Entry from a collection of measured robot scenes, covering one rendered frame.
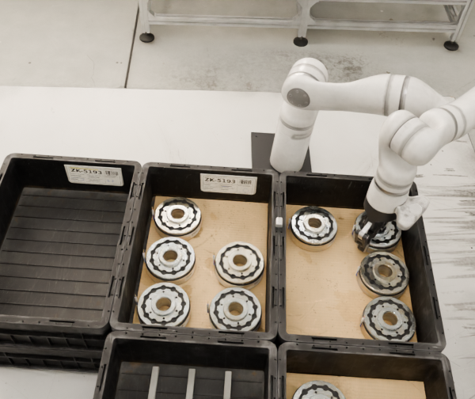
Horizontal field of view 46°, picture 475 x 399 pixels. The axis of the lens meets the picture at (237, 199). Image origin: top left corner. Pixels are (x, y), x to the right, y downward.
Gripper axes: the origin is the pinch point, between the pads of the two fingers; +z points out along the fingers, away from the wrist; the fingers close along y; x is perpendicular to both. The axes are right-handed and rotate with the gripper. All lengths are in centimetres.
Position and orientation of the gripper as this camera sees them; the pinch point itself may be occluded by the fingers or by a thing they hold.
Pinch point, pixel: (369, 238)
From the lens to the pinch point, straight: 126.3
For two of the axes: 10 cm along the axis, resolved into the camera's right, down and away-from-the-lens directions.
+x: 7.4, 5.4, -3.9
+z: -0.4, 6.2, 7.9
